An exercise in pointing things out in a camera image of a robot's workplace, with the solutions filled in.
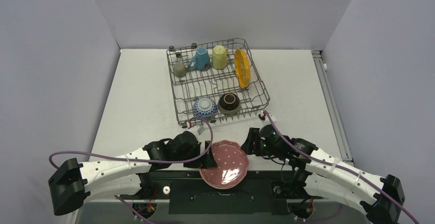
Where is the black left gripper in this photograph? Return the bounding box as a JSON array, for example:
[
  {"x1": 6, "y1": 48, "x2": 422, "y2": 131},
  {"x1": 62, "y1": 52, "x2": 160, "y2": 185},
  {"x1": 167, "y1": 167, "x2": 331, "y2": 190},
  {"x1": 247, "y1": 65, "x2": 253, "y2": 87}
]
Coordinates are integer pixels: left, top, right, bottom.
[{"x1": 173, "y1": 141, "x2": 216, "y2": 169}]

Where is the pink plate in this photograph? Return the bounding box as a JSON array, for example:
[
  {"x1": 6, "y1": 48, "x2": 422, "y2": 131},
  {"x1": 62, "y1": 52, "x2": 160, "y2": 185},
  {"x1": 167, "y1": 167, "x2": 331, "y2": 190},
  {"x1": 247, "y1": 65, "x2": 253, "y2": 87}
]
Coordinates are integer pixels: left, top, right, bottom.
[{"x1": 200, "y1": 140, "x2": 249, "y2": 180}]

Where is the dark patterned cream bowl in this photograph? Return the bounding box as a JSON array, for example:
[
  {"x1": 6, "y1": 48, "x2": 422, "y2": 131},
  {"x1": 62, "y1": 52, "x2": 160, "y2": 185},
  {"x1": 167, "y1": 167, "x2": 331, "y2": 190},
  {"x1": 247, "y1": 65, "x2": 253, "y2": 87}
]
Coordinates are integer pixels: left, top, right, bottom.
[{"x1": 217, "y1": 93, "x2": 241, "y2": 115}]

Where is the orange patterned small bowl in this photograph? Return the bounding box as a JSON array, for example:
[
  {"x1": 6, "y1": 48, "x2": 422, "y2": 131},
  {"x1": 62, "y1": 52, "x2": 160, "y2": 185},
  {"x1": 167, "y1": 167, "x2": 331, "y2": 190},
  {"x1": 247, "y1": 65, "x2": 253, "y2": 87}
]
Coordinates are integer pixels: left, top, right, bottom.
[{"x1": 193, "y1": 97, "x2": 218, "y2": 117}]

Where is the grey wire dish rack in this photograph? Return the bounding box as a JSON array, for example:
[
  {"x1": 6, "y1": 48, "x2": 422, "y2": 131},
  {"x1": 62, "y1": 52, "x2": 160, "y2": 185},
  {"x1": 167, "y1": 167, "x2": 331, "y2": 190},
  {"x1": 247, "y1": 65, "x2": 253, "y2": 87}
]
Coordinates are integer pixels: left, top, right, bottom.
[{"x1": 166, "y1": 38, "x2": 270, "y2": 128}]

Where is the yellow polka dot plate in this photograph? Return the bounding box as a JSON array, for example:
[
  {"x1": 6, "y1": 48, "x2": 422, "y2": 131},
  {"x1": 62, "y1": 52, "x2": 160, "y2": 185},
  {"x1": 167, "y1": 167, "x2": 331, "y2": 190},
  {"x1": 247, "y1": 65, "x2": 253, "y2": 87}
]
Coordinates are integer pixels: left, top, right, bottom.
[{"x1": 234, "y1": 49, "x2": 251, "y2": 89}]

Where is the small grey-green mug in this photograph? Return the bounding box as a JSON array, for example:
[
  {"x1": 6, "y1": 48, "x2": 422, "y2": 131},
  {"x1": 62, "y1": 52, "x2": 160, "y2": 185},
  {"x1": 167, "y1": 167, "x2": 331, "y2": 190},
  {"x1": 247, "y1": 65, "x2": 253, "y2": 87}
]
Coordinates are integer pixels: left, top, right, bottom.
[{"x1": 172, "y1": 62, "x2": 188, "y2": 78}]

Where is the pale yellow mug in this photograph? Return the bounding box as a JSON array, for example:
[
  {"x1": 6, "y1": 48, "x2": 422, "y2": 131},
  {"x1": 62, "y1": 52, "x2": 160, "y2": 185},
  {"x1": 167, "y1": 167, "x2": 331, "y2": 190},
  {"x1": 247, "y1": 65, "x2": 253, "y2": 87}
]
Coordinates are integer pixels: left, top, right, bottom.
[{"x1": 211, "y1": 45, "x2": 228, "y2": 69}]

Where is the blue mug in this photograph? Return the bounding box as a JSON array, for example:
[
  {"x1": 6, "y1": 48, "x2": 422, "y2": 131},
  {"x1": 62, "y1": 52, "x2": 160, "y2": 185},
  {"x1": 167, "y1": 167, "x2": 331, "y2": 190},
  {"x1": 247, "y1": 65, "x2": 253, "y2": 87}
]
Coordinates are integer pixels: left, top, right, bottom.
[{"x1": 188, "y1": 47, "x2": 211, "y2": 71}]

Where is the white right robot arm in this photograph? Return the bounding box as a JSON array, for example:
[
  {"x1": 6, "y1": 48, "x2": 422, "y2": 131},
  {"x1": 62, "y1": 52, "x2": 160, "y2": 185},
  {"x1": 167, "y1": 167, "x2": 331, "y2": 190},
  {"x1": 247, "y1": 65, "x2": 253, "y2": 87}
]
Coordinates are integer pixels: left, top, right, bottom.
[{"x1": 242, "y1": 124, "x2": 405, "y2": 223}]

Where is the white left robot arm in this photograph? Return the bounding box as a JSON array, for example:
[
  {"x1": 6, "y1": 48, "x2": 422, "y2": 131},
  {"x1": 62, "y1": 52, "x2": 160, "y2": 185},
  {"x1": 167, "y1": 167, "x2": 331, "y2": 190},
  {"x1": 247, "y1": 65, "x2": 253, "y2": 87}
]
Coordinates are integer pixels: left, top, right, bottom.
[{"x1": 48, "y1": 131, "x2": 217, "y2": 216}]

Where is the cream plate at bottom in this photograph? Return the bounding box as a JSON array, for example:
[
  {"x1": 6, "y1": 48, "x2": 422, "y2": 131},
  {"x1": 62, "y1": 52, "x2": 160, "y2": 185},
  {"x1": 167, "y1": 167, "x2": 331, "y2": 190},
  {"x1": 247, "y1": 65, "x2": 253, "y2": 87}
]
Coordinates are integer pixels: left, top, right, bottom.
[{"x1": 201, "y1": 174, "x2": 245, "y2": 190}]

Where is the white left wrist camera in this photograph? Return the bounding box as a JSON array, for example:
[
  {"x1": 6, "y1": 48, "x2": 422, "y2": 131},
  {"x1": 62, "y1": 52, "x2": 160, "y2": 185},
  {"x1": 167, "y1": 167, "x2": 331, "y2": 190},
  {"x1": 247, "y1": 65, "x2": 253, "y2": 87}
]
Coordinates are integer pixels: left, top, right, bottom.
[{"x1": 188, "y1": 125, "x2": 205, "y2": 137}]

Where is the black table frame rail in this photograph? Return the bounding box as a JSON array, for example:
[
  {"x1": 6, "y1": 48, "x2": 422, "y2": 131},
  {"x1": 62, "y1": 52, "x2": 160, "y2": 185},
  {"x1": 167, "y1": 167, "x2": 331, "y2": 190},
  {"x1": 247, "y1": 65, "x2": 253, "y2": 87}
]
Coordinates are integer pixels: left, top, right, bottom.
[{"x1": 119, "y1": 170, "x2": 312, "y2": 215}]

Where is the aluminium side rail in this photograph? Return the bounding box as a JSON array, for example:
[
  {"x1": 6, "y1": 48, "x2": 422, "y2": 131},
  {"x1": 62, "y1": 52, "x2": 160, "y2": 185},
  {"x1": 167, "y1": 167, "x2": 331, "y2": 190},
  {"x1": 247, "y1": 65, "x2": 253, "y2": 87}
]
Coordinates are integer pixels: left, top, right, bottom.
[{"x1": 311, "y1": 50, "x2": 354, "y2": 166}]

